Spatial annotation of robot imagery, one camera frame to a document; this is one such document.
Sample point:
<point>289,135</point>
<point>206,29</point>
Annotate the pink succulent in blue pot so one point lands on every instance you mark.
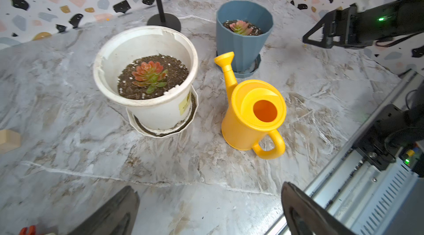
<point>241,28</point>

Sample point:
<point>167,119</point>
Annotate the yellow plastic watering can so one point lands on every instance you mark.
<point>256,110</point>

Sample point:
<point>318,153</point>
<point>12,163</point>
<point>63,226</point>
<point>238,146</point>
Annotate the white plant pot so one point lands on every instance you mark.
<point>119,57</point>

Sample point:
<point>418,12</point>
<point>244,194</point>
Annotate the right green circuit board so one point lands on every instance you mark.
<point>413,157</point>

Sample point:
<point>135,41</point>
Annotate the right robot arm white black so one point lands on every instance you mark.
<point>384,23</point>

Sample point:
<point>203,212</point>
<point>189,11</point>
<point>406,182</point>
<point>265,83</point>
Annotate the small wooden block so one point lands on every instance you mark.
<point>9,141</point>

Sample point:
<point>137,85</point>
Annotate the blue plant pot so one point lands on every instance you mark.
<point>245,48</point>

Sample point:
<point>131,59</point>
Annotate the microphone on black stand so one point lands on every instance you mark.
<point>164,19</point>

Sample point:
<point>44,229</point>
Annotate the blue saucer under blue pot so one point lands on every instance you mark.
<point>238,74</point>

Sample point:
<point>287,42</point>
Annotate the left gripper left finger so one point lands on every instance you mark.
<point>116,217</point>

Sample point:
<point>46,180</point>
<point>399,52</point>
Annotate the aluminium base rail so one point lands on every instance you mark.
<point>356,192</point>

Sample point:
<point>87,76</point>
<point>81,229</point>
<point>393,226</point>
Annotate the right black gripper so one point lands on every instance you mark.
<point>346,28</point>

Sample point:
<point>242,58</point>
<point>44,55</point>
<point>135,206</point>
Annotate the red green succulent in white pot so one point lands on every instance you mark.
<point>150,75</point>

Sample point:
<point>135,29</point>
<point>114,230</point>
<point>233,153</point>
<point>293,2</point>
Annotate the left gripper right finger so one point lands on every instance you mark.
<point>305,217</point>

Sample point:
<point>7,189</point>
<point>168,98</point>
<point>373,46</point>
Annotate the white saucer under white pot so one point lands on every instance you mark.
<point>166,119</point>

